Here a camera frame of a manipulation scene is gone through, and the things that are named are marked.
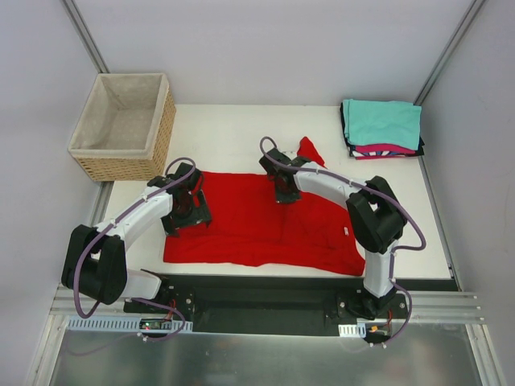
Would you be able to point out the right aluminium frame post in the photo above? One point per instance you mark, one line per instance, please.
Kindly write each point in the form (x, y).
(458, 35)

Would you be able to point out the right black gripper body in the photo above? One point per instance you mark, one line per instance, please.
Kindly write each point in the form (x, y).
(286, 196)

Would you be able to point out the black t shirt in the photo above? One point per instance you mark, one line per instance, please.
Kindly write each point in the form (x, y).
(419, 150)

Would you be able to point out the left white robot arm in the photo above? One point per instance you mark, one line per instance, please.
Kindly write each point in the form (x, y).
(95, 263)

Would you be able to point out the red t shirt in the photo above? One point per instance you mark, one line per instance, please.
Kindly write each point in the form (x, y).
(250, 228)

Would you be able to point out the left aluminium frame post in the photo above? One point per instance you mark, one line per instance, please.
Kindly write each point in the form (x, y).
(73, 12)

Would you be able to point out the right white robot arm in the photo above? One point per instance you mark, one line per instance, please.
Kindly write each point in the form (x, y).
(376, 221)

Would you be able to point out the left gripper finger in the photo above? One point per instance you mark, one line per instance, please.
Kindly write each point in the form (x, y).
(169, 226)
(202, 211)

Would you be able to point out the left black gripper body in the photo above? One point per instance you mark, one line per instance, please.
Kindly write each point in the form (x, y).
(192, 217)

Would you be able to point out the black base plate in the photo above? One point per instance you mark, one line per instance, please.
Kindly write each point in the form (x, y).
(305, 306)

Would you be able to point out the wicker basket with cloth liner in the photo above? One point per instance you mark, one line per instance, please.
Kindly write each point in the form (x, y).
(125, 128)

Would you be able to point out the pink t shirt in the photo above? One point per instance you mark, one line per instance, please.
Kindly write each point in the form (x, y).
(381, 151)

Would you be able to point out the aluminium frame post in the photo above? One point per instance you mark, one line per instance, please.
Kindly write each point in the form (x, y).
(458, 35)
(73, 12)

